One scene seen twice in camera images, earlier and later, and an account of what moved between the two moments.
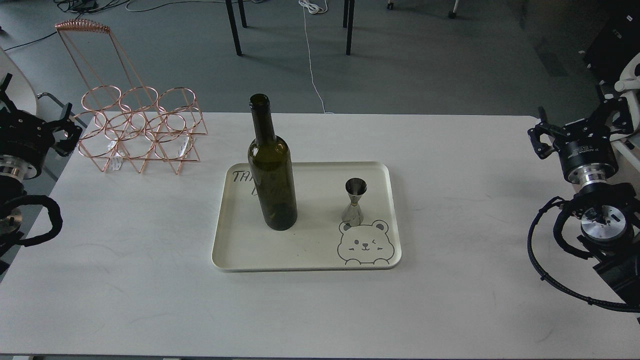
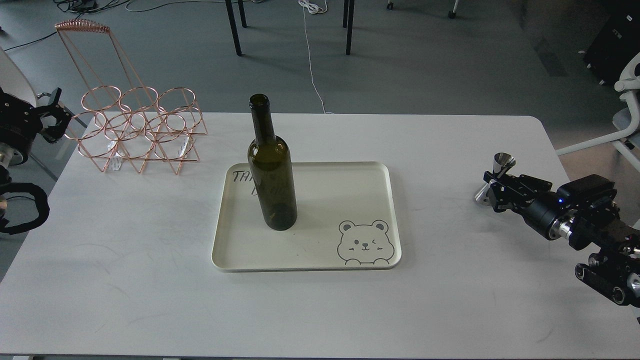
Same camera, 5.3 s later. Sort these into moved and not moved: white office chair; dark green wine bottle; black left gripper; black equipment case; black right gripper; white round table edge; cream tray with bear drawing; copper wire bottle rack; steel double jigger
Moved: black left gripper; black right gripper; steel double jigger
Not moved: white round table edge; black equipment case; dark green wine bottle; copper wire bottle rack; cream tray with bear drawing; white office chair
